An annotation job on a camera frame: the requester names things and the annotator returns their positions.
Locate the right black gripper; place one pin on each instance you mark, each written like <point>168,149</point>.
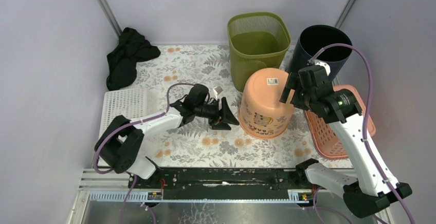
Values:
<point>291,84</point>

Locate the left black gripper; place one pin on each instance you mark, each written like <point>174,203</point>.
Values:
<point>219,112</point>

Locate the green mesh waste bin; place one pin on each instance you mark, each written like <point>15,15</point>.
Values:
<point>256,40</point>

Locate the black cloth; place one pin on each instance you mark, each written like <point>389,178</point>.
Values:
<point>132,48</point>

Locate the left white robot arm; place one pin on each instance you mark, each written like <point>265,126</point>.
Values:
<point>117,150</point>

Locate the pink plastic basket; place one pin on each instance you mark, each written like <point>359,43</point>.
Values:
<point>325,141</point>

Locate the orange round bucket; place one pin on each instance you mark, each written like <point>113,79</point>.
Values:
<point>261,113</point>

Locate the floral table mat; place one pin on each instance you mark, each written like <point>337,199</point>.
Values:
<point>195,144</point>

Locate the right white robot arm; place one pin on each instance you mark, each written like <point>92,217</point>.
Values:
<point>374,187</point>

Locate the white plastic basket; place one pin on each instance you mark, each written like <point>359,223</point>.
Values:
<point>135,103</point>

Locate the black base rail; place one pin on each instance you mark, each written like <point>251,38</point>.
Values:
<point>225,184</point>

